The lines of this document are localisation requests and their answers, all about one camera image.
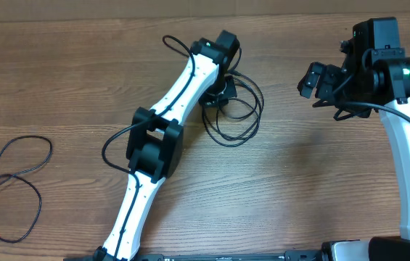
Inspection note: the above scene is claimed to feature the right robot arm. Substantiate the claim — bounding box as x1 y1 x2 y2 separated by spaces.
298 17 410 260

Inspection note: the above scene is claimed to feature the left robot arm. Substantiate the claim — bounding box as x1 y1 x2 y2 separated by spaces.
93 30 240 261

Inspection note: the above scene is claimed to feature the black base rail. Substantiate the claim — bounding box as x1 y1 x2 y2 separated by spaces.
62 239 372 261

